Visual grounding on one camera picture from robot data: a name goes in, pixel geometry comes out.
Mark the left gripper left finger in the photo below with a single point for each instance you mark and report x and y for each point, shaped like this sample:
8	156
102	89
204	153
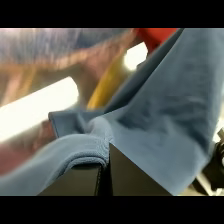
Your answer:
78	183

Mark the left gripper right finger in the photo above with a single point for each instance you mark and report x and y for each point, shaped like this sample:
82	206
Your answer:
133	178

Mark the blue shirt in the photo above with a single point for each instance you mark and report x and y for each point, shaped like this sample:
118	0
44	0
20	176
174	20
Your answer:
166	110

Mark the red garment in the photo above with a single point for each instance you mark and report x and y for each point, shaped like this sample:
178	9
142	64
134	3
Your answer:
155	36

